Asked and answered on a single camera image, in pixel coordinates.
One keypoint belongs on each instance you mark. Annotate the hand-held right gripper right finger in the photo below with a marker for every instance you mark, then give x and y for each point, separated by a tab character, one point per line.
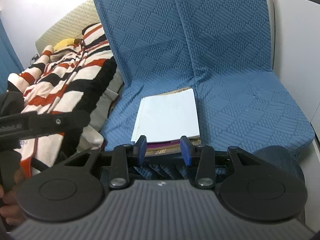
186	150

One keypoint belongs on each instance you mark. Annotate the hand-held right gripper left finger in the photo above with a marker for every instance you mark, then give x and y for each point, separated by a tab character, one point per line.
142	147

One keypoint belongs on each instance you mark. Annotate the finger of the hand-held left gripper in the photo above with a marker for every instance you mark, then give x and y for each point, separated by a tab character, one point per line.
58	121

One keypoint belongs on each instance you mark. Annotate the purple book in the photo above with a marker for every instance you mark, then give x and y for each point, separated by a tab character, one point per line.
162	144

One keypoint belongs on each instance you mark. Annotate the brown map-print book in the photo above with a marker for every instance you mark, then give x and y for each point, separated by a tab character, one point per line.
162	151

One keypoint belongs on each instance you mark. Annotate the white paper booklet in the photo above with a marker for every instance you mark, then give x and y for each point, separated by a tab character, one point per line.
167	115

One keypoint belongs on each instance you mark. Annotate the person's left hand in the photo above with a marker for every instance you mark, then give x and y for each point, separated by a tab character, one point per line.
11	210

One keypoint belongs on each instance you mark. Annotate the striped fleece blanket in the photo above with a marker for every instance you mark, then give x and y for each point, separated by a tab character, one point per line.
62	87

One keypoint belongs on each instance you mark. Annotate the blue curtain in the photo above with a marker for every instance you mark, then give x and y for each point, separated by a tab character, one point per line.
8	55

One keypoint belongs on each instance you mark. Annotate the yellow plush toy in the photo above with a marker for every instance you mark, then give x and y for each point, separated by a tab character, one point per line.
65	43

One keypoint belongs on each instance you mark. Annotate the person's right leg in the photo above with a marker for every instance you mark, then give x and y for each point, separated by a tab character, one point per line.
275	162

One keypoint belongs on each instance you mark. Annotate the white wardrobe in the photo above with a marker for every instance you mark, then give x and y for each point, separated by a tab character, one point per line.
292	42

